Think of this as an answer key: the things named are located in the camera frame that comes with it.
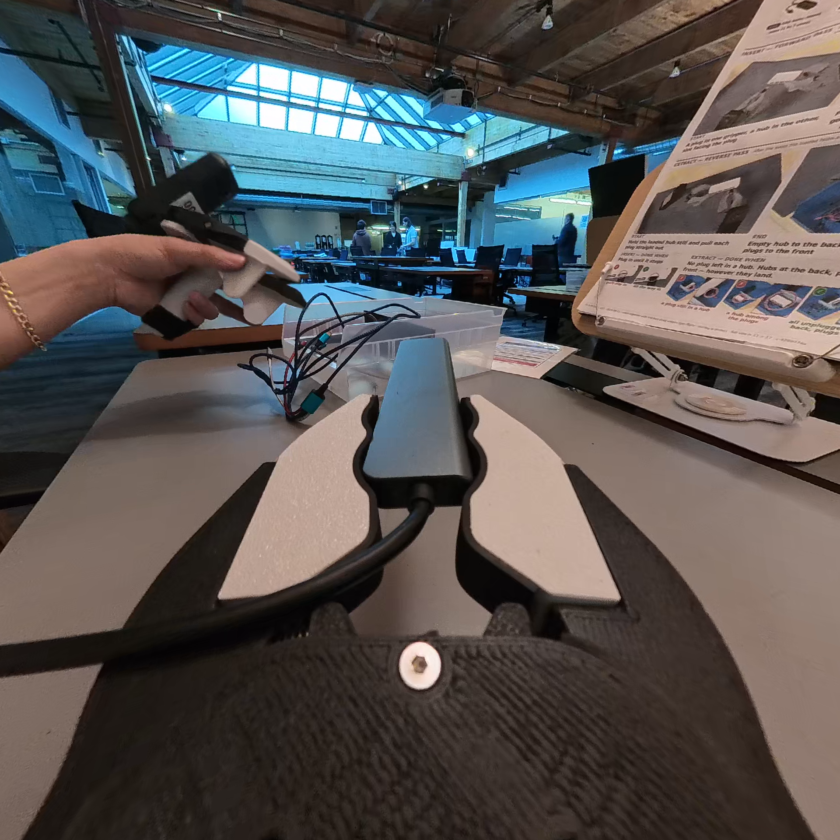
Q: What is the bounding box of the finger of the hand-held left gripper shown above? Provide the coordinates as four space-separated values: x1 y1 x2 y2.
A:
259 279 308 309
244 238 303 284

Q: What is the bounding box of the paper sheet on table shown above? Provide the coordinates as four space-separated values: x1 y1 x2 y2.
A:
491 336 578 380

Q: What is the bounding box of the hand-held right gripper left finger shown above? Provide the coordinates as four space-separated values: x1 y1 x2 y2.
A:
218 394 383 605

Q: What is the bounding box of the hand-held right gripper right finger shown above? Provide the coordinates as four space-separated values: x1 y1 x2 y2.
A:
455 395 622 606

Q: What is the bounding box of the printed instruction sheet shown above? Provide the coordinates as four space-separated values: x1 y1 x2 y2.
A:
577 0 840 361

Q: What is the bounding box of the black braided hub cable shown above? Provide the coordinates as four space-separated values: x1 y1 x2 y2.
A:
0 482 437 678

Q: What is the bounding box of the clear plastic bin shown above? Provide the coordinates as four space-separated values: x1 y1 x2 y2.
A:
282 295 506 401

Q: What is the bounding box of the black chair armrest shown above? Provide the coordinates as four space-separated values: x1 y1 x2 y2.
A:
0 451 70 511

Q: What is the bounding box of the wooden office desk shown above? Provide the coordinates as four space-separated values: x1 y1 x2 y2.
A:
525 285 580 329
354 256 493 296

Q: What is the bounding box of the white card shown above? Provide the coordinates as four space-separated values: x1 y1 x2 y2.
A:
602 377 840 464

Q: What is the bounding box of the black monitor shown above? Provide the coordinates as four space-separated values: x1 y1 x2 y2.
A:
588 154 647 221

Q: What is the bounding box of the tan cardboard box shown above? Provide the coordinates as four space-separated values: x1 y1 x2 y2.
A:
586 217 618 263

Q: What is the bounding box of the ceiling projector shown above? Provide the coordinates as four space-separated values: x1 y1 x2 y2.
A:
422 75 476 126

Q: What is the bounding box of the person's left hand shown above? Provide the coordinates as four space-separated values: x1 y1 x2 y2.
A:
49 235 249 329

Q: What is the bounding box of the person's left forearm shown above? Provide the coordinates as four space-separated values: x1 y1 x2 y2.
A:
0 256 53 368

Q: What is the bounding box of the gold bracelet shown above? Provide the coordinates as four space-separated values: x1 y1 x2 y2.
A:
0 271 48 352

